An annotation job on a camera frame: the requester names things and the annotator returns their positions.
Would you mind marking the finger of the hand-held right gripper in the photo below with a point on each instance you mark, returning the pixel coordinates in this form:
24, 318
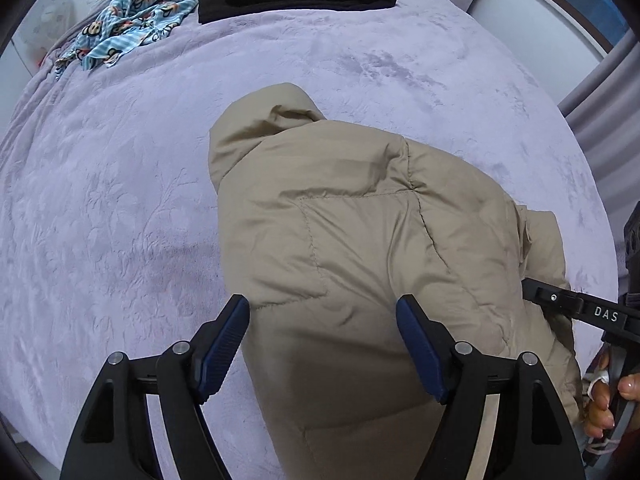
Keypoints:
550, 297

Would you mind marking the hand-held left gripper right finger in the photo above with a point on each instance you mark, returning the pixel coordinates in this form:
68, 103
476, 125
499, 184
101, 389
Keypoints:
422, 355

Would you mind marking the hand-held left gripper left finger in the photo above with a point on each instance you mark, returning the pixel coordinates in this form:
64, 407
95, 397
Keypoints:
222, 345

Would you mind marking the beige puffer jacket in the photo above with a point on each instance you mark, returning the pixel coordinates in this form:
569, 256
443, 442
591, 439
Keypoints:
360, 240

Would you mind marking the person's right hand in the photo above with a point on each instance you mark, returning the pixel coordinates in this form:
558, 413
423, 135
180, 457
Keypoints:
597, 410

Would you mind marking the purple plush blanket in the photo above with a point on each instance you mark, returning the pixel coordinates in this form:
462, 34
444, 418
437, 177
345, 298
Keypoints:
125, 185

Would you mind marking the blue cartoon print pajamas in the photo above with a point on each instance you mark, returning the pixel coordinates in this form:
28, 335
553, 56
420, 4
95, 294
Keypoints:
130, 15

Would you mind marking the white round fan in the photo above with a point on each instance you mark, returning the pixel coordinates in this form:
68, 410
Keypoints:
45, 15

